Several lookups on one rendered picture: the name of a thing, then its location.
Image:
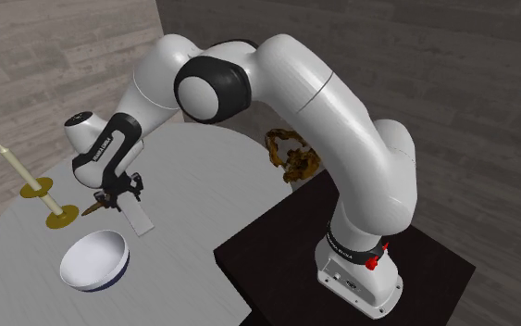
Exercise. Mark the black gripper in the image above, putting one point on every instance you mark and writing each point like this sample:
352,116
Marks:
118,187

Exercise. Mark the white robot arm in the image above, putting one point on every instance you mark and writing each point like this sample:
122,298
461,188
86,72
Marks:
323,122

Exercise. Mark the round grey table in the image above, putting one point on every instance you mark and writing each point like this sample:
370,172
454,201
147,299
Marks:
197,189

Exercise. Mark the white bowl with blue rim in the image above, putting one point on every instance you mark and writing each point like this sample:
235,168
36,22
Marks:
92,262

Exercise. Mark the cream candle in gold holder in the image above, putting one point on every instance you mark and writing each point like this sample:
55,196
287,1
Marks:
39,189

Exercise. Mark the dark robot stand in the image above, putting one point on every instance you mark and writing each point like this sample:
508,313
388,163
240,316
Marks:
278,271

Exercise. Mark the brown gnarled wreath figure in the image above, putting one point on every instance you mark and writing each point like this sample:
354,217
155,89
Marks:
298,162

